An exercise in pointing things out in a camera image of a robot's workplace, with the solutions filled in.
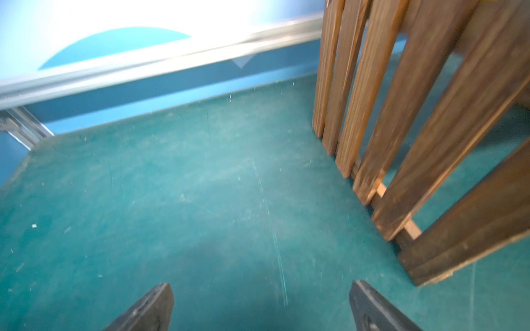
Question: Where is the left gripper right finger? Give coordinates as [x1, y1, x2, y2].
[349, 280, 421, 331]

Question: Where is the brown wooden slatted shelf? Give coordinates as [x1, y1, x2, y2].
[313, 1, 529, 286]

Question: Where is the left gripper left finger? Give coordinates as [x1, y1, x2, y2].
[104, 283, 174, 331]

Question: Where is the aluminium back rail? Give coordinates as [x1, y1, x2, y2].
[1, 13, 323, 110]

